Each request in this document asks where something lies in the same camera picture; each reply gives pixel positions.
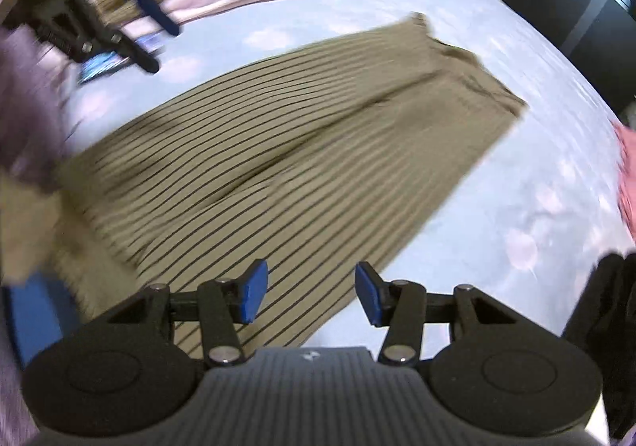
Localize black sliding wardrobe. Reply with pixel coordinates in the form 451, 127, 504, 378
492, 0, 636, 116

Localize purple cloth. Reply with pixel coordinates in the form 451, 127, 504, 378
0, 26, 68, 191

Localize blue cloth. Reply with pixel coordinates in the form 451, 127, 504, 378
0, 274, 83, 367

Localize black clothes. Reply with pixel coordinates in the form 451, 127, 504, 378
564, 252, 636, 439

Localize tan striped pants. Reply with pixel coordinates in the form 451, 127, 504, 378
52, 13, 528, 362

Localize pink pillow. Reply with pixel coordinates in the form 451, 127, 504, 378
613, 120, 636, 240

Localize beige cloth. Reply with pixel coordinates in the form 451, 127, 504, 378
0, 175, 68, 288

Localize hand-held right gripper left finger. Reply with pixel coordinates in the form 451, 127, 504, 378
107, 258, 270, 368

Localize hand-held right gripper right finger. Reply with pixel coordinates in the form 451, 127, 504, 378
355, 261, 518, 368

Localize bed with polka dot sheet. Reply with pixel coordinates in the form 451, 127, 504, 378
64, 0, 636, 446

